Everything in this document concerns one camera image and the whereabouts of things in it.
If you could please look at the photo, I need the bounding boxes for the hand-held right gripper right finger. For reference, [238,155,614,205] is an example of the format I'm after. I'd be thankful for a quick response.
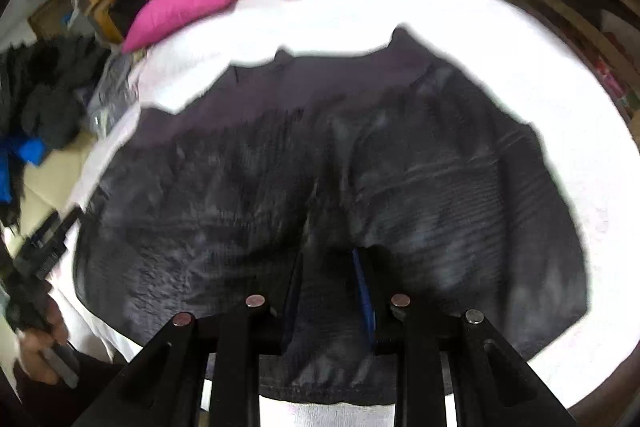
[350,247,581,427]

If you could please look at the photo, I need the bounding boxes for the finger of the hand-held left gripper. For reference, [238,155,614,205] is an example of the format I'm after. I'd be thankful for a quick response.
[17,206,83,280]

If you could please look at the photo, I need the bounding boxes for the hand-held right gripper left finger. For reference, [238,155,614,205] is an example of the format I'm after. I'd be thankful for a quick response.
[70,252,306,427]

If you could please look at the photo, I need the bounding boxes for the black quilted jacket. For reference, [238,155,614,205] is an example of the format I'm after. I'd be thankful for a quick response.
[72,24,591,408]

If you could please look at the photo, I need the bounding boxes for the pile of black clothes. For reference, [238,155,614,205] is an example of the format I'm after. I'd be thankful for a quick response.
[0,34,108,228]

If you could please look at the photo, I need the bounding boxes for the person's left hand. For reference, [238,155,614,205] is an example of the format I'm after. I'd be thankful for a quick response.
[17,297,81,388]

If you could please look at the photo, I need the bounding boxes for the beige sheet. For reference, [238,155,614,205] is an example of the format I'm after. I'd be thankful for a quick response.
[10,132,101,228]

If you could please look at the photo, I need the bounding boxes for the blue cloth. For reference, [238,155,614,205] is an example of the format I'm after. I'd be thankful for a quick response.
[0,137,48,202]

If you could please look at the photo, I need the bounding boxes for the person's dark clothing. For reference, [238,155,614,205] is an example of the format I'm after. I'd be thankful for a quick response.
[10,347,136,427]

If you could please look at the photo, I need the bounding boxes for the clear plastic bag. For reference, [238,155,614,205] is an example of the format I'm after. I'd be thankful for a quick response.
[85,54,138,138]

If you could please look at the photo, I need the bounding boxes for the magenta pillow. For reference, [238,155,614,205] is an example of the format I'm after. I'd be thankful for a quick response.
[121,0,266,54]

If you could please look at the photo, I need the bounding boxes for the pale pink blanket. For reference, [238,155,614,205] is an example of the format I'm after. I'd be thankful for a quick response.
[50,0,640,427]

